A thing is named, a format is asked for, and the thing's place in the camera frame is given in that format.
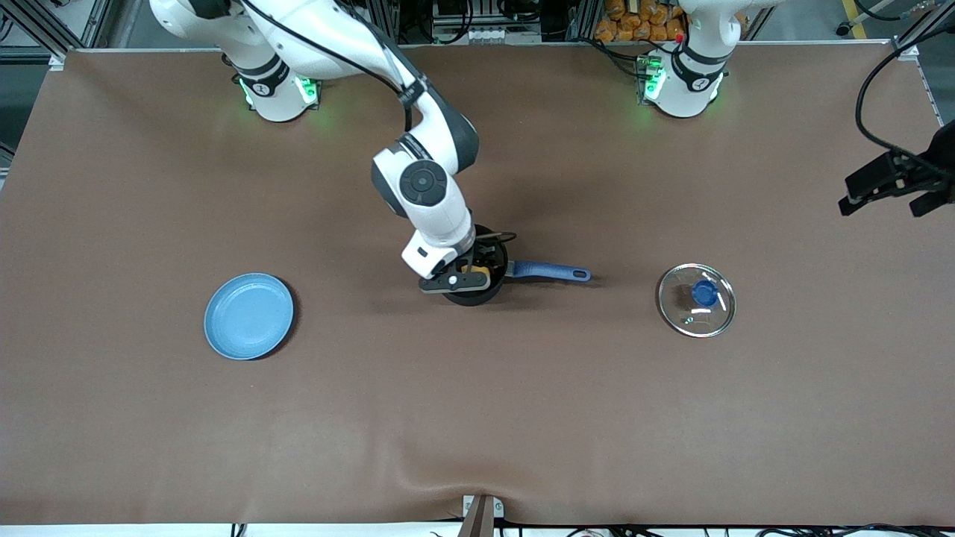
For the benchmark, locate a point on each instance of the brown table cover mat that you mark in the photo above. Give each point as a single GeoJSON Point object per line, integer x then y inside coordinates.
{"type": "Point", "coordinates": [671, 418]}

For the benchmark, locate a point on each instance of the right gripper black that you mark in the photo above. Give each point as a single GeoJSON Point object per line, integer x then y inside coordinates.
{"type": "Point", "coordinates": [486, 249]}

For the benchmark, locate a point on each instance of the blue round plate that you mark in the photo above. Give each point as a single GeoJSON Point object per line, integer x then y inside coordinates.
{"type": "Point", "coordinates": [250, 317]}

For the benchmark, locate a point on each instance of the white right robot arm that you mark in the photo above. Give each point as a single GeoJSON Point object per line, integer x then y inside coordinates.
{"type": "Point", "coordinates": [440, 209]}

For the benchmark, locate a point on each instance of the aluminium frame corner post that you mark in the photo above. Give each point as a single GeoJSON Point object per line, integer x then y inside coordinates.
{"type": "Point", "coordinates": [921, 30]}

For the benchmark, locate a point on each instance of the grey metal table bracket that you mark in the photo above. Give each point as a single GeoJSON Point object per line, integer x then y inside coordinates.
{"type": "Point", "coordinates": [498, 509]}

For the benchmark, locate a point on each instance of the yellow potato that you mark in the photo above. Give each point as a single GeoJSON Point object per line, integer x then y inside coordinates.
{"type": "Point", "coordinates": [479, 266]}

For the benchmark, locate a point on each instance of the bag of orange items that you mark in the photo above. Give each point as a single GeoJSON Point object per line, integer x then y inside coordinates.
{"type": "Point", "coordinates": [634, 22]}

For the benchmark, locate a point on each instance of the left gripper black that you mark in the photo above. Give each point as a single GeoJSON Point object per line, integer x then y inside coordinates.
{"type": "Point", "coordinates": [941, 158]}

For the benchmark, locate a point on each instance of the white terminal block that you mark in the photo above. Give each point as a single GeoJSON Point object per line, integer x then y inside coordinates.
{"type": "Point", "coordinates": [489, 35]}

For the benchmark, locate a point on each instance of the glass lid with blue knob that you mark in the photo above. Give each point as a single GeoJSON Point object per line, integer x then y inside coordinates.
{"type": "Point", "coordinates": [705, 293]}

